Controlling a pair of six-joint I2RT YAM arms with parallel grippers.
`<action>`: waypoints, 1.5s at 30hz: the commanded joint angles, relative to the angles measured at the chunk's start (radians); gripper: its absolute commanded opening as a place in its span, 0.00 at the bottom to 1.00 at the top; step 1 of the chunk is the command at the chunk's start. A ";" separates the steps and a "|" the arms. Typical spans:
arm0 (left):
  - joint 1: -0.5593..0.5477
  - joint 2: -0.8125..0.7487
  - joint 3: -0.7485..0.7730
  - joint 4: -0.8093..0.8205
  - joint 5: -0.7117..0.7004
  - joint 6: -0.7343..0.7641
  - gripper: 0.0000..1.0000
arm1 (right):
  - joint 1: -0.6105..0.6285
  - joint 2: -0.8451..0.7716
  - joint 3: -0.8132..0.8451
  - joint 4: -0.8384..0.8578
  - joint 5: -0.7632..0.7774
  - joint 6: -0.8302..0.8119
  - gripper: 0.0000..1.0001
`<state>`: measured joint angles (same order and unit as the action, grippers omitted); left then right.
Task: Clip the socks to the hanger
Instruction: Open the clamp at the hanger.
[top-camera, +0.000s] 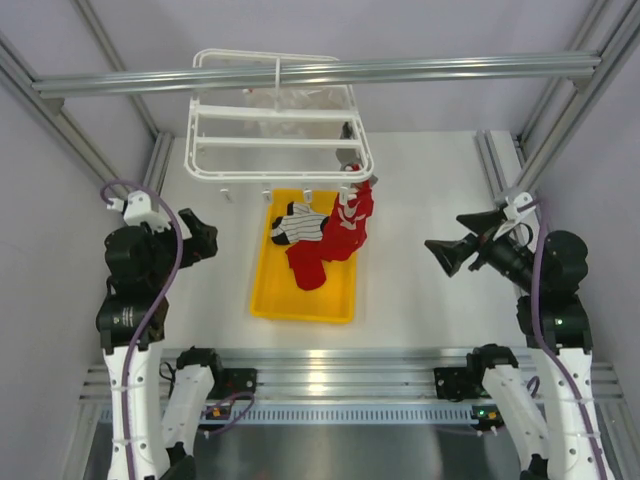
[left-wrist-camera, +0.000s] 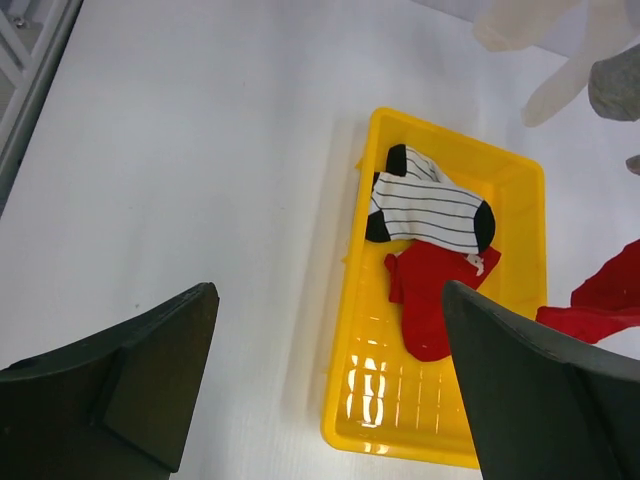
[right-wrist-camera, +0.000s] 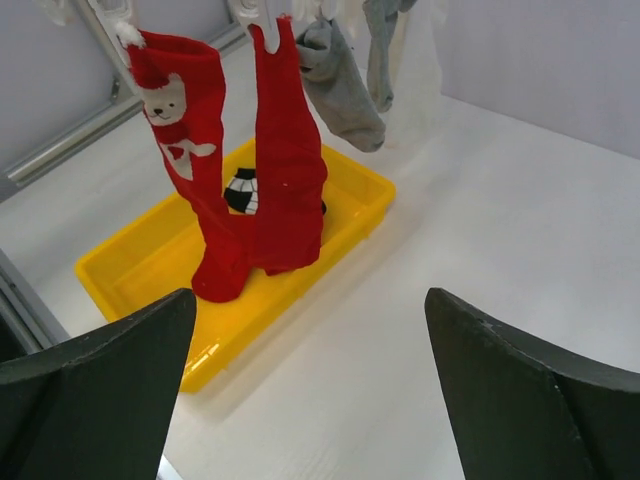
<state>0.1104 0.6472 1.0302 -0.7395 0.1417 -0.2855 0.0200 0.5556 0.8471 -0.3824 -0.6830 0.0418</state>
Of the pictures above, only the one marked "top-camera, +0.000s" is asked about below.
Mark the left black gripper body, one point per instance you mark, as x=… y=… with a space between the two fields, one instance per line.
x=196 y=247

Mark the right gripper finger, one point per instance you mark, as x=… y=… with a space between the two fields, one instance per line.
x=451 y=254
x=483 y=222

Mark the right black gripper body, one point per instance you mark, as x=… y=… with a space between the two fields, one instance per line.
x=509 y=255

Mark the striped black white sock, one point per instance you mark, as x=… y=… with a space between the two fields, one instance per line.
x=300 y=223

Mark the red sock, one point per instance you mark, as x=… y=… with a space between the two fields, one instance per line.
x=306 y=259

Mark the white plastic clip hanger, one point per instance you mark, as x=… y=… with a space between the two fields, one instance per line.
x=272 y=136

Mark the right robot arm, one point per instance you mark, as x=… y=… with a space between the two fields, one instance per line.
x=552 y=417

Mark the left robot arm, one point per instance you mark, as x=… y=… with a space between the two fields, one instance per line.
x=150 y=441

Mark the red sock clipped on hanger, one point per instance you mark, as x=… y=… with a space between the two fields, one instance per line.
x=345 y=230

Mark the grey sock on hanger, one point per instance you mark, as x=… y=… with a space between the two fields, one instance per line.
x=350 y=159

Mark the yellow plastic tray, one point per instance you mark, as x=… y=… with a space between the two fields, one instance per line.
x=275 y=294

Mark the aluminium top crossbar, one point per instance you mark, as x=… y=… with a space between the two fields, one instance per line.
x=568 y=64

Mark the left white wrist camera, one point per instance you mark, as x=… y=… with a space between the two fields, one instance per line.
x=139 y=209

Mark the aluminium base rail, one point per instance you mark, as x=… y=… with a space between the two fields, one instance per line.
x=352 y=386

